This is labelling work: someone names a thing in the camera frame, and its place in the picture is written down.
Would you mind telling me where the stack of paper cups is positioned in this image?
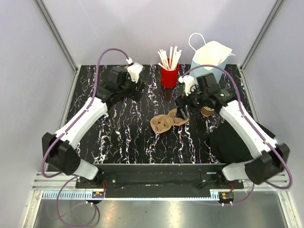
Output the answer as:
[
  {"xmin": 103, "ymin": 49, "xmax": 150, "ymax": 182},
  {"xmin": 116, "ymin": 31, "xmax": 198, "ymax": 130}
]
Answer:
[{"xmin": 201, "ymin": 106, "xmax": 214, "ymax": 117}]

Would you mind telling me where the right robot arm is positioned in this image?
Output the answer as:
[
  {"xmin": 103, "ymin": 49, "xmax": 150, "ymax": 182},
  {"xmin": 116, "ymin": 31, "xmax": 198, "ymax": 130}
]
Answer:
[{"xmin": 175, "ymin": 73, "xmax": 293, "ymax": 189}]

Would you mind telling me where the white wrapped straws bundle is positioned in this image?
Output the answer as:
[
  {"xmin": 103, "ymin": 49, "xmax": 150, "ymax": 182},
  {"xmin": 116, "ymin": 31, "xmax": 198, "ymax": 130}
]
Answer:
[{"xmin": 157, "ymin": 46, "xmax": 182, "ymax": 71}]

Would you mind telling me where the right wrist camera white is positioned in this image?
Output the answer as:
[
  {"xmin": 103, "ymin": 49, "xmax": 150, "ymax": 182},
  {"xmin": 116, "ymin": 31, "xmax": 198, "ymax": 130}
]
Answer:
[{"xmin": 178, "ymin": 75, "xmax": 196, "ymax": 96}]

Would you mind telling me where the cardboard cup carrier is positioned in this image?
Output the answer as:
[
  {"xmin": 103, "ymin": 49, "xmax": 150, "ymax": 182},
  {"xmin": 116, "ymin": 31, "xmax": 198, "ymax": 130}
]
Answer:
[{"xmin": 150, "ymin": 108, "xmax": 189, "ymax": 134}]

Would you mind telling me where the red straw cup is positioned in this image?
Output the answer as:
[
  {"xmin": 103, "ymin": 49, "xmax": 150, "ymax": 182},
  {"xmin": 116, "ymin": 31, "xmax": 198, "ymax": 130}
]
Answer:
[{"xmin": 161, "ymin": 63, "xmax": 180, "ymax": 88}]

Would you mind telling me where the light blue paper bag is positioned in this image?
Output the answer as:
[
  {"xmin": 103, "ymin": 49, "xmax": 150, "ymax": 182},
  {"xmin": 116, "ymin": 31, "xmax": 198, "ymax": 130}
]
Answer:
[{"xmin": 189, "ymin": 33, "xmax": 236, "ymax": 84}]

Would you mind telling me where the aluminium frame post right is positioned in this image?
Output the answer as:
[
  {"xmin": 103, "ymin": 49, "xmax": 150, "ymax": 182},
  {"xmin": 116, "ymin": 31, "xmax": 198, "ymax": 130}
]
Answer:
[{"xmin": 240, "ymin": 0, "xmax": 285, "ymax": 70}]

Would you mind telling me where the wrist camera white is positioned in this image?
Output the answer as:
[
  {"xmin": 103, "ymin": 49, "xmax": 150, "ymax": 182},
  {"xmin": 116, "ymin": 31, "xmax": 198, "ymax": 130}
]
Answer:
[
  {"xmin": 178, "ymin": 75, "xmax": 196, "ymax": 96},
  {"xmin": 126, "ymin": 57, "xmax": 143, "ymax": 83}
]

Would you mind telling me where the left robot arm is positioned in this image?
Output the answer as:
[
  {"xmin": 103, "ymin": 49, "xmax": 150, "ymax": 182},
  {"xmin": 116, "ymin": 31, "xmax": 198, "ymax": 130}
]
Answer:
[{"xmin": 42, "ymin": 63, "xmax": 145, "ymax": 188}]

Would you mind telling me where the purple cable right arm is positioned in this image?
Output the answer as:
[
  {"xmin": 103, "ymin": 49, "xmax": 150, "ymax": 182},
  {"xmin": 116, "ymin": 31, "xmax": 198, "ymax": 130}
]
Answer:
[{"xmin": 182, "ymin": 64, "xmax": 293, "ymax": 206}]

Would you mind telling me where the black cloth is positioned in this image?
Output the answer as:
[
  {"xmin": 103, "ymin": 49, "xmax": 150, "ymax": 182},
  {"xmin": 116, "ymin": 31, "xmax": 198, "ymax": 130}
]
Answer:
[{"xmin": 206, "ymin": 121, "xmax": 253, "ymax": 164}]

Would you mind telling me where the aluminium frame post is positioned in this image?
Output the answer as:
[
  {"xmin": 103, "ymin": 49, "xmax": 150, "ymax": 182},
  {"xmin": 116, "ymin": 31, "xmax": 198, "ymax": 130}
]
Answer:
[
  {"xmin": 240, "ymin": 0, "xmax": 285, "ymax": 70},
  {"xmin": 34, "ymin": 0, "xmax": 78, "ymax": 73}
]

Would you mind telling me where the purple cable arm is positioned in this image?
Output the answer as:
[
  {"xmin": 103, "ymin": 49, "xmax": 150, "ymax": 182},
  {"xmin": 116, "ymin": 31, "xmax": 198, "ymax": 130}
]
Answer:
[
  {"xmin": 40, "ymin": 48, "xmax": 131, "ymax": 225},
  {"xmin": 182, "ymin": 64, "xmax": 293, "ymax": 206}
]

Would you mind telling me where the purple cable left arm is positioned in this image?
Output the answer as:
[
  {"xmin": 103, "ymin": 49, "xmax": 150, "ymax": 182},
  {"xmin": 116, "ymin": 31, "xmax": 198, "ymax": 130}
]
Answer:
[{"xmin": 40, "ymin": 48, "xmax": 131, "ymax": 225}]

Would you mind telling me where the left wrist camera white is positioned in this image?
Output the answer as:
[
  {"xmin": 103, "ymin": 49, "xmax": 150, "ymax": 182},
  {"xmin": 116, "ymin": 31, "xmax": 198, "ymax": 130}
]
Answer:
[{"xmin": 126, "ymin": 57, "xmax": 143, "ymax": 83}]

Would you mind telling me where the aluminium rail front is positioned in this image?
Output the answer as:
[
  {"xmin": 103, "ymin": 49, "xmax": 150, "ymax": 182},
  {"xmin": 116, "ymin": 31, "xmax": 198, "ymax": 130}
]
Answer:
[{"xmin": 32, "ymin": 170, "xmax": 304, "ymax": 202}]

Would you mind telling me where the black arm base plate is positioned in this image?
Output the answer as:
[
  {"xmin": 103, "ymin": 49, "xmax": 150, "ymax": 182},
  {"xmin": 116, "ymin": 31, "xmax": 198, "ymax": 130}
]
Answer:
[{"xmin": 75, "ymin": 164, "xmax": 244, "ymax": 200}]

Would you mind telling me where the aluminium frame post left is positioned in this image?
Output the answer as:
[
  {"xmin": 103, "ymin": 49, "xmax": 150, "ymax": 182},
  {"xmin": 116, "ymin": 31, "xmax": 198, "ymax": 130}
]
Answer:
[{"xmin": 34, "ymin": 0, "xmax": 78, "ymax": 73}]

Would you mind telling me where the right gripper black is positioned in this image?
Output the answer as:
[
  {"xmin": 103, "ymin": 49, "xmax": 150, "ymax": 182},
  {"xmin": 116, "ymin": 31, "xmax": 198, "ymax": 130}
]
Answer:
[{"xmin": 174, "ymin": 85, "xmax": 207, "ymax": 120}]

